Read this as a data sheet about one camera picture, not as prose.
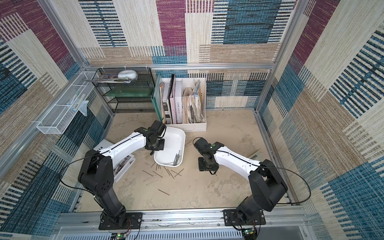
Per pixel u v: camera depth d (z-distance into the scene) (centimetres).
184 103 99
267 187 43
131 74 89
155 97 85
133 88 108
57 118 72
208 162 67
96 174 47
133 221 73
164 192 83
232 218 73
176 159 92
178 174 89
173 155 94
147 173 89
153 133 73
